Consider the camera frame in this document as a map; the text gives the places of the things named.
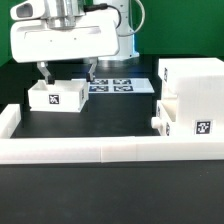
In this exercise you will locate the white marker tag sheet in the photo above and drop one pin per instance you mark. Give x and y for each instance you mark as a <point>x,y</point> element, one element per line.
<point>120,85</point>

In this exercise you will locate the white front drawer tray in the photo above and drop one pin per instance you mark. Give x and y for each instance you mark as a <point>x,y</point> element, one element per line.
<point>165,118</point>

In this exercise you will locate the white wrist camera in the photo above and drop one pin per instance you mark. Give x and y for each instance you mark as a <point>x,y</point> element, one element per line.
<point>29,10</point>

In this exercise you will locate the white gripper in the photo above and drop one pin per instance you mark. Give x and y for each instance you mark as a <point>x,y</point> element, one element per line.
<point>33,41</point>

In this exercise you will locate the white drawer cabinet box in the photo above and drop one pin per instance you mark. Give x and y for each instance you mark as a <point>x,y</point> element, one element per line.
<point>197,86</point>

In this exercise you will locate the white U-shaped barrier frame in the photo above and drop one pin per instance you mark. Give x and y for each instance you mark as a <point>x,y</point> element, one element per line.
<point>100,150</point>

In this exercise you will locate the white drawer tray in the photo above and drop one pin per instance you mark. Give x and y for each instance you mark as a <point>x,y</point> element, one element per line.
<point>165,118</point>
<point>62,96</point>

